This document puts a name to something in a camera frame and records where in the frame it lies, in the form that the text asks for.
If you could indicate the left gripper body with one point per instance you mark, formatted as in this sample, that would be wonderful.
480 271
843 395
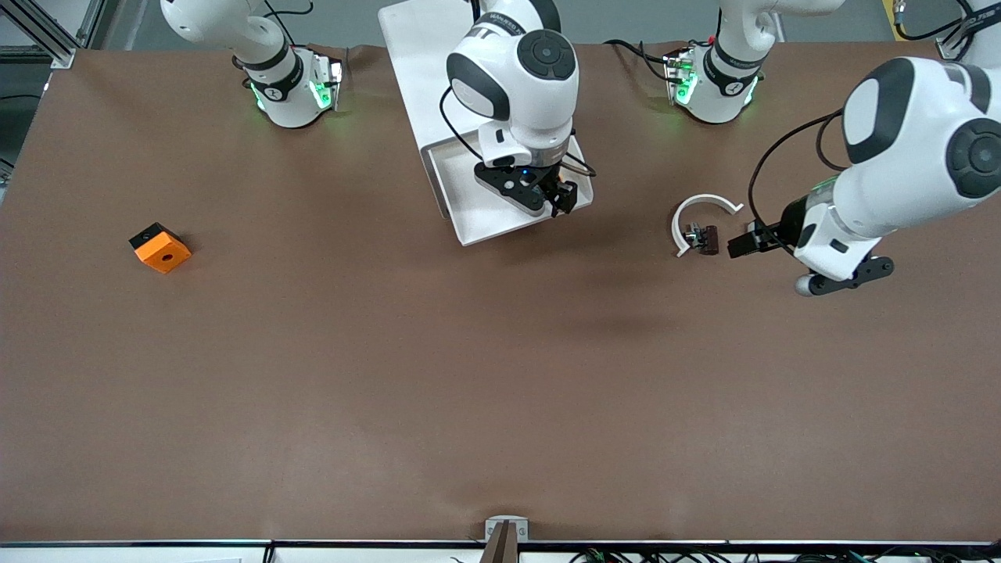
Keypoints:
788 222

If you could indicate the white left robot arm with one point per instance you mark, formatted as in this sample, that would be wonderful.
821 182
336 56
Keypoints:
907 148

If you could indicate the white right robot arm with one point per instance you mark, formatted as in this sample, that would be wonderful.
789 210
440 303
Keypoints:
516 86

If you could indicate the white drawer cabinet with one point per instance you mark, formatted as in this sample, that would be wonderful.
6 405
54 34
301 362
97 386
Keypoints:
414 62

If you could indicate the orange and black button box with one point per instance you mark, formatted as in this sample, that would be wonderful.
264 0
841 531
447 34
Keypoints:
163 252

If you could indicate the small black electrical component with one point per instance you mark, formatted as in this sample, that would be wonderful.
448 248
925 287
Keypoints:
753 227

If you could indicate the small brown electrical component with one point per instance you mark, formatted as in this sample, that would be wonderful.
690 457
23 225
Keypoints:
706 239

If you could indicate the brown table cover sheet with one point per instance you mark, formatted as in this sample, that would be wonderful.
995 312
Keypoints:
500 352

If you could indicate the aluminium frame post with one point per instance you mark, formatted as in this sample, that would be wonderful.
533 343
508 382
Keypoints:
47 31
950 48

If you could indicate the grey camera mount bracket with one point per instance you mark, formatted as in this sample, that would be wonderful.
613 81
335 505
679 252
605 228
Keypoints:
506 525

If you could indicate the black white table edge rail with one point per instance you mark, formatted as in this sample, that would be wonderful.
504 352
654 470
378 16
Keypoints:
156 545

